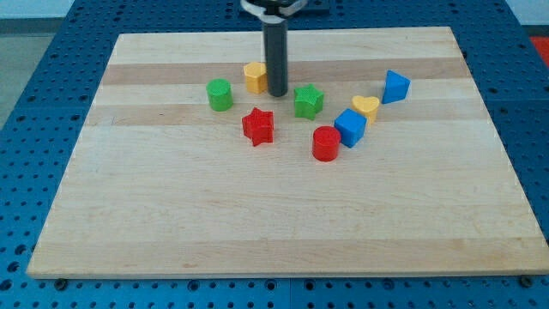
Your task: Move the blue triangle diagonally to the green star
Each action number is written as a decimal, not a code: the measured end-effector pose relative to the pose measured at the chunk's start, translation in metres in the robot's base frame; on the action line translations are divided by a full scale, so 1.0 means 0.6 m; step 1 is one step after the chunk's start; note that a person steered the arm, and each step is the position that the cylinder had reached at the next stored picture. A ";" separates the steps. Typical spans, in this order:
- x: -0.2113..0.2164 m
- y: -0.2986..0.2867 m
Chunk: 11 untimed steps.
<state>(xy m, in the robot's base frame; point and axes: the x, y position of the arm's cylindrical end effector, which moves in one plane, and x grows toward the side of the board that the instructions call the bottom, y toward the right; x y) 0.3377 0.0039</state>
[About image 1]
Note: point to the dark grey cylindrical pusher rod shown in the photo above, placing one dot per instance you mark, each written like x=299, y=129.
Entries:
x=275, y=52

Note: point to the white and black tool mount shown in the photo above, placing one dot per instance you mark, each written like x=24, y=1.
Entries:
x=273, y=9

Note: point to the green star block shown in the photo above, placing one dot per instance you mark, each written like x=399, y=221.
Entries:
x=308, y=102

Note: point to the red star block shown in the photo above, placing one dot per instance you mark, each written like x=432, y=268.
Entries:
x=258, y=126

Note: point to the blue triangle block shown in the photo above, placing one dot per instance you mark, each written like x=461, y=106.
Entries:
x=396, y=87

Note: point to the yellow hexagon block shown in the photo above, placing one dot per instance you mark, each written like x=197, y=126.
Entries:
x=255, y=77

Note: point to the green cylinder block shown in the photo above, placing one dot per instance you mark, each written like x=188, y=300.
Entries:
x=219, y=93

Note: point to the yellow heart block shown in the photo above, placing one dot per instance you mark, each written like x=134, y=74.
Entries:
x=366, y=106

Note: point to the red cylinder block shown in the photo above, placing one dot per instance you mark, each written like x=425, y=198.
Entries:
x=325, y=145

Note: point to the blue cube block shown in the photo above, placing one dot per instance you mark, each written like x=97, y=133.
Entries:
x=351, y=126

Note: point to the light wooden board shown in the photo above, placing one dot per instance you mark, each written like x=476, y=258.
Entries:
x=161, y=186

